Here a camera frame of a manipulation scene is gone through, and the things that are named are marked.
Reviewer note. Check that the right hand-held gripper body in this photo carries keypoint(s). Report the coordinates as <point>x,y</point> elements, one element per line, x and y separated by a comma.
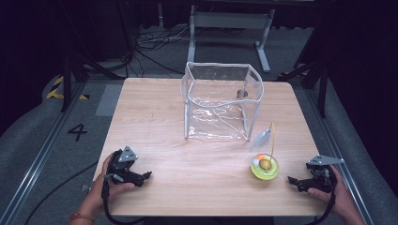
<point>320,178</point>

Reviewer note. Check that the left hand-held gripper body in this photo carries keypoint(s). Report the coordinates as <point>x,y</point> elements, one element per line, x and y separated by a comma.
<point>123,168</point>

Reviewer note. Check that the person's right hand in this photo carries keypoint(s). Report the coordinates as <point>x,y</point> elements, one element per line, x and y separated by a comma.
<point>341,197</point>

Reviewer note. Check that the person's left hand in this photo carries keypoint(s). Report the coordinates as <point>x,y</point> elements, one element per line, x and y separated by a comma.
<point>98,195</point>

